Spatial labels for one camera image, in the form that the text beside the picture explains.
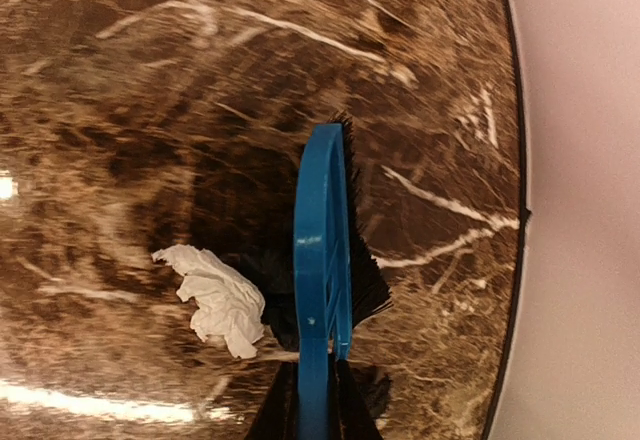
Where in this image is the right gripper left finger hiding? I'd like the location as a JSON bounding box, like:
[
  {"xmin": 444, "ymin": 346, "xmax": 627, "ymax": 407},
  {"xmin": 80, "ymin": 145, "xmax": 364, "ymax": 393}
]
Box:
[{"xmin": 247, "ymin": 362, "xmax": 298, "ymax": 440}]

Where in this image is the blue hand brush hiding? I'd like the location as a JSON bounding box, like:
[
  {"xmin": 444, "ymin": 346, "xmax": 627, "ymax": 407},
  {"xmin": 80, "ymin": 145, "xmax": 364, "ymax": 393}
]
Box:
[{"xmin": 293, "ymin": 114, "xmax": 391, "ymax": 439}]

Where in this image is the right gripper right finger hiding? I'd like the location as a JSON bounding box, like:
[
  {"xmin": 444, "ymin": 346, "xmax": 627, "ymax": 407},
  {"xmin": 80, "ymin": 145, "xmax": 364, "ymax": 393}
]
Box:
[{"xmin": 328, "ymin": 359, "xmax": 383, "ymax": 440}]

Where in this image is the black scrap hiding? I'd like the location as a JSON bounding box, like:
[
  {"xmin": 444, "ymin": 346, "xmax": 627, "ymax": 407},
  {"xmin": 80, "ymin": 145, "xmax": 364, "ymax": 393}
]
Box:
[{"xmin": 238, "ymin": 251, "xmax": 299, "ymax": 352}]

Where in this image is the white paper scrap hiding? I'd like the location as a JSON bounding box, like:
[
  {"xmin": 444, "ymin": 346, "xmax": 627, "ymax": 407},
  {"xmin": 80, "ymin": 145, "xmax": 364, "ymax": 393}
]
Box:
[{"xmin": 151, "ymin": 245, "xmax": 266, "ymax": 359}]

